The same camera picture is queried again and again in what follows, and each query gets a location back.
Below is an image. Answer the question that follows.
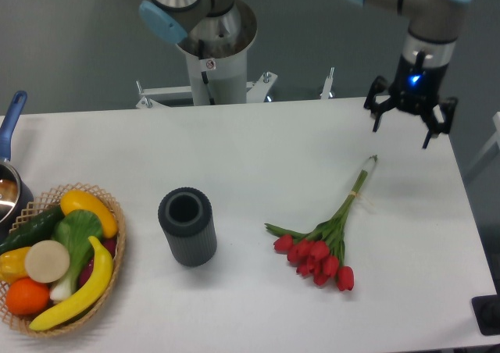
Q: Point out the red tulip bouquet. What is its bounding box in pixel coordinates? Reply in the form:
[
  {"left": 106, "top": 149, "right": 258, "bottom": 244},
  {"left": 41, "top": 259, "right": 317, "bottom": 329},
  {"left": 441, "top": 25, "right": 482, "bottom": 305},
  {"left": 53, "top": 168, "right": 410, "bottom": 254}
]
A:
[{"left": 264, "top": 155, "right": 378, "bottom": 291}]

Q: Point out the blue handled saucepan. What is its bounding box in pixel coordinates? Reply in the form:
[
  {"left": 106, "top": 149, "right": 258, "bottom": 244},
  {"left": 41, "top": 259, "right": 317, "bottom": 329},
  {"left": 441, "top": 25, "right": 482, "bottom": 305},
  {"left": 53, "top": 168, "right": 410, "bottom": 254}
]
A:
[{"left": 1, "top": 91, "right": 34, "bottom": 241}]

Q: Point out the dark green cucumber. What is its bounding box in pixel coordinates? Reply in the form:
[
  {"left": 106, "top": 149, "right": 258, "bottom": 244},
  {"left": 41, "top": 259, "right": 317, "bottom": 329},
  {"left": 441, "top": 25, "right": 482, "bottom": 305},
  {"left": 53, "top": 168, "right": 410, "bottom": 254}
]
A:
[{"left": 1, "top": 205, "right": 64, "bottom": 254}]

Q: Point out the green bok choy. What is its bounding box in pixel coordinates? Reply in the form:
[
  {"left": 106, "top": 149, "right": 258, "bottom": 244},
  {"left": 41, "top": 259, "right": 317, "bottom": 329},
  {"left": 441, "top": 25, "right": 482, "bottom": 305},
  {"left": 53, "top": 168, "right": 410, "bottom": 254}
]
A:
[{"left": 50, "top": 209, "right": 103, "bottom": 303}]

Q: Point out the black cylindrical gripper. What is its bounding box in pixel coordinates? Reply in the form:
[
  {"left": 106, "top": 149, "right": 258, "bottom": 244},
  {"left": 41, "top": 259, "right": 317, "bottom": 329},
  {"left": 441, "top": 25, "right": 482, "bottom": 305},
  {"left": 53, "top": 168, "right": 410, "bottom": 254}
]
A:
[{"left": 363, "top": 33, "right": 458, "bottom": 149}]

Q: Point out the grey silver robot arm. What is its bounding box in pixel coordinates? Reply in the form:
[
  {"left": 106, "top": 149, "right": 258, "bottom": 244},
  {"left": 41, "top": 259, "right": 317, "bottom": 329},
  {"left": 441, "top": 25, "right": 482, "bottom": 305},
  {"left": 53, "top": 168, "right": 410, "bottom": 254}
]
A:
[{"left": 138, "top": 0, "right": 472, "bottom": 138}]

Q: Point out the dark red vegetable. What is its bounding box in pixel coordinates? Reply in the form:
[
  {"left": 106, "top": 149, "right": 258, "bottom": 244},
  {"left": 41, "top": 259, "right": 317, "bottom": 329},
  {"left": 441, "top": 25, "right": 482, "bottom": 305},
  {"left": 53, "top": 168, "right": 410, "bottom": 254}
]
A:
[{"left": 77, "top": 237, "right": 117, "bottom": 288}]

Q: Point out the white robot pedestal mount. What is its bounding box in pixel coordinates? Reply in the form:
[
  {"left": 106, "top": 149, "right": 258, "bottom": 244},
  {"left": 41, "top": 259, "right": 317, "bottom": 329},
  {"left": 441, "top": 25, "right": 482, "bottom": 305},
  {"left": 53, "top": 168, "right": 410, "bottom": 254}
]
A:
[{"left": 134, "top": 44, "right": 336, "bottom": 110}]

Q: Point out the yellow bell pepper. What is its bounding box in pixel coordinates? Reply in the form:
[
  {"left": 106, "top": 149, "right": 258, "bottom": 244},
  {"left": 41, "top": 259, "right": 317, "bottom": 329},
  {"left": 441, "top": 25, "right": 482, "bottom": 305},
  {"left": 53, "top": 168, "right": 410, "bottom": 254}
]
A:
[{"left": 1, "top": 247, "right": 31, "bottom": 284}]

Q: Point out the black device at table edge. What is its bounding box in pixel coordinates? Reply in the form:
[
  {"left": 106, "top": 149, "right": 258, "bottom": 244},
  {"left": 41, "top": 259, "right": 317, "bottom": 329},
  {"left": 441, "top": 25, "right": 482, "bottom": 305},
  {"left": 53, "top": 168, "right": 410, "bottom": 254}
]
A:
[{"left": 471, "top": 294, "right": 499, "bottom": 336}]

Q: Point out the yellow squash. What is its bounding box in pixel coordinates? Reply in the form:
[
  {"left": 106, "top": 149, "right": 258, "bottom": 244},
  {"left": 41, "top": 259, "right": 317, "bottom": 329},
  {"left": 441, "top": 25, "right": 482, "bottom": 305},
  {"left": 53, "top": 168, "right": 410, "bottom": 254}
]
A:
[{"left": 59, "top": 189, "right": 118, "bottom": 238}]

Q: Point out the yellow banana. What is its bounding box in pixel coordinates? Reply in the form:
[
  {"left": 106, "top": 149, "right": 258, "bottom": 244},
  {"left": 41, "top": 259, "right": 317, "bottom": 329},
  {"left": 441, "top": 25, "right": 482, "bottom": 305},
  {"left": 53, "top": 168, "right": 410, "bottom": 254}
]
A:
[{"left": 28, "top": 236, "right": 113, "bottom": 332}]

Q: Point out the orange fruit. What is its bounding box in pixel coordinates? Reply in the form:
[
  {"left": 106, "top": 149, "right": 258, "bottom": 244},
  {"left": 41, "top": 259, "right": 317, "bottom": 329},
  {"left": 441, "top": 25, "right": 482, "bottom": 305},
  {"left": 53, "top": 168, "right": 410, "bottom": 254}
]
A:
[{"left": 5, "top": 277, "right": 49, "bottom": 316}]

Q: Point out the woven wicker basket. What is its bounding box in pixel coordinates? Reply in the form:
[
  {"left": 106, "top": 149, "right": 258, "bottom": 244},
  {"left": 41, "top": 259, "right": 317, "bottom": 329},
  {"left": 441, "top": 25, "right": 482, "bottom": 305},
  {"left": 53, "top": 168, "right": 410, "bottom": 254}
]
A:
[{"left": 1, "top": 183, "right": 126, "bottom": 338}]

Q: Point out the white furniture piece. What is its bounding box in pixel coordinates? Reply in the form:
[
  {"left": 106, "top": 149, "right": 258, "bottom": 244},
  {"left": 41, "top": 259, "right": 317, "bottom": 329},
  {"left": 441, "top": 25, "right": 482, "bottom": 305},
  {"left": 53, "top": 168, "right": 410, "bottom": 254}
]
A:
[{"left": 462, "top": 112, "right": 499, "bottom": 184}]

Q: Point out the dark grey ribbed vase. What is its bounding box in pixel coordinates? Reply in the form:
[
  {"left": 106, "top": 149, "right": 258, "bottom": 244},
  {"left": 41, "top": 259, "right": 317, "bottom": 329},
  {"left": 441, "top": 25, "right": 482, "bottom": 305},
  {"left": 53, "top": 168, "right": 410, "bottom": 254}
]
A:
[{"left": 157, "top": 187, "right": 217, "bottom": 267}]

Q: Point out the beige round disc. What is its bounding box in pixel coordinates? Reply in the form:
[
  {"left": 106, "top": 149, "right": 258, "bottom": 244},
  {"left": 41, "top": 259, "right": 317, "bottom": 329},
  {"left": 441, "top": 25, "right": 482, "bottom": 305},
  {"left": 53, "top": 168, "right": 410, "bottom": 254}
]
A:
[{"left": 24, "top": 240, "right": 70, "bottom": 283}]

